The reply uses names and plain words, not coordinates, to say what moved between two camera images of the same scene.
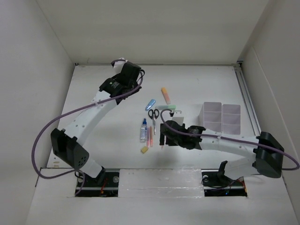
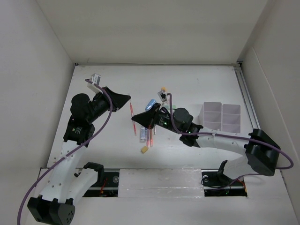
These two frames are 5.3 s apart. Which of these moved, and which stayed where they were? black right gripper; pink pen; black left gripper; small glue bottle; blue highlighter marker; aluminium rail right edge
Moved: black left gripper; black right gripper
Stayed: pink pen; blue highlighter marker; aluminium rail right edge; small glue bottle
